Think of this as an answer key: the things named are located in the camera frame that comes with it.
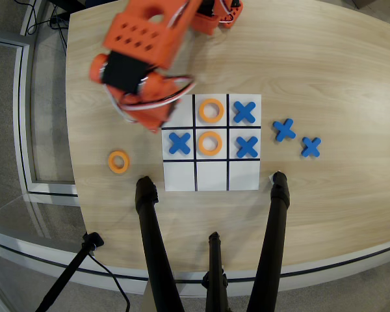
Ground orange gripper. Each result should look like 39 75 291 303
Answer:
116 71 183 135

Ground white tic-tac-toe board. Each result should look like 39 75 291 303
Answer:
160 94 263 192

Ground grey framed glass panel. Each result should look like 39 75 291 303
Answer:
0 28 79 198

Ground short black tripod leg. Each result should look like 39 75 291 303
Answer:
201 231 230 312

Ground small blue foam cross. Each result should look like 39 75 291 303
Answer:
300 136 322 159

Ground thin black stand pole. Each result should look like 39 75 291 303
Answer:
34 232 105 312

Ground orange foam ring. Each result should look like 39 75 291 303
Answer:
198 97 225 124
107 150 131 174
198 131 223 155

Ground black floor cables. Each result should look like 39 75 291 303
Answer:
25 0 69 49

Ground black stand cable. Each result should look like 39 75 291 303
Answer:
87 252 131 312

